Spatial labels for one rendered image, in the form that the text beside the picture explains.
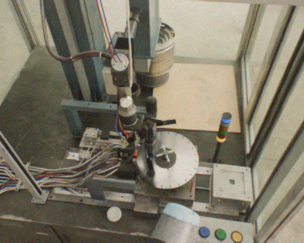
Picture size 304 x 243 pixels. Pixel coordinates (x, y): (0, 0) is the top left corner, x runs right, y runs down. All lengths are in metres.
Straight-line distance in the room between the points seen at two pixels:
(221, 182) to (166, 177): 0.28
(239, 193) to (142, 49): 0.82
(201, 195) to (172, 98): 0.70
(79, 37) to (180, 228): 1.16
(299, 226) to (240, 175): 1.08
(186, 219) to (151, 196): 0.65
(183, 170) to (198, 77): 0.88
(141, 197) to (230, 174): 0.46
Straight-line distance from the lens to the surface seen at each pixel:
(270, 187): 1.27
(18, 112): 2.18
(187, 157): 1.55
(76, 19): 1.67
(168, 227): 0.94
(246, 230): 1.50
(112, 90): 1.26
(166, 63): 1.96
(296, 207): 1.17
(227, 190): 1.56
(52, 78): 2.32
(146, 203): 1.58
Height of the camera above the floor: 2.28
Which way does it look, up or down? 52 degrees down
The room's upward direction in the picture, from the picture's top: 2 degrees counter-clockwise
